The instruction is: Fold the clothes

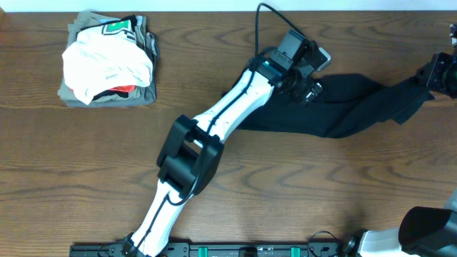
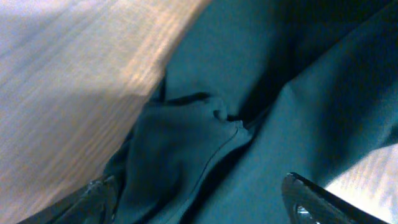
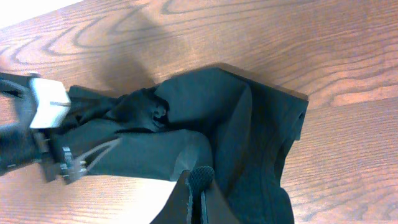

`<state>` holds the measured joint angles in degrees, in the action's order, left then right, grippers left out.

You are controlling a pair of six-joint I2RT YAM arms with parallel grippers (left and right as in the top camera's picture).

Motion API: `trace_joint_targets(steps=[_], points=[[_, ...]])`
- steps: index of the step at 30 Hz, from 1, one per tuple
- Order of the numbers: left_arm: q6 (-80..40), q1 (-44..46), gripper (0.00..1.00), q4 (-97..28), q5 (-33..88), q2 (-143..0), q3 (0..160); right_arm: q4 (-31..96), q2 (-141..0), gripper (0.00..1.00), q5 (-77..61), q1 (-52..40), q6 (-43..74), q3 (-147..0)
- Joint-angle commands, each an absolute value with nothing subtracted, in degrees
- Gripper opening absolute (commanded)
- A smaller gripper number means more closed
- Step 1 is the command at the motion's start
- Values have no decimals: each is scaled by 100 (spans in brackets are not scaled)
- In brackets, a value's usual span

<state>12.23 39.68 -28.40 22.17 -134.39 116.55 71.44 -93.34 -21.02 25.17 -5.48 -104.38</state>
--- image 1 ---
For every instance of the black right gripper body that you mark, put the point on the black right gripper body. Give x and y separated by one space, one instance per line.
443 76

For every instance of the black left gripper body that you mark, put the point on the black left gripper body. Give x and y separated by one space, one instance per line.
301 88

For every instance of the black t-shirt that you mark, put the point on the black t-shirt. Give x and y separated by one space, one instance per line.
348 104

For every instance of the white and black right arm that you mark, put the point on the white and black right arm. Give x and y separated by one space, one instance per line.
424 231

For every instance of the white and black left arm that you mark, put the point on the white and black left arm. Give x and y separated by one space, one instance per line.
193 147

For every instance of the khaki folded garment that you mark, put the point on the khaki folded garment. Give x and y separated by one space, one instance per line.
145 40

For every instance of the red and black folded garment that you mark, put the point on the red and black folded garment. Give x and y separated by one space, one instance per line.
102 94

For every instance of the white folded shirt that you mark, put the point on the white folded shirt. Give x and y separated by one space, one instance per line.
107 55

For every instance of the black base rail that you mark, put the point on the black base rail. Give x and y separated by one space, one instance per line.
325 249

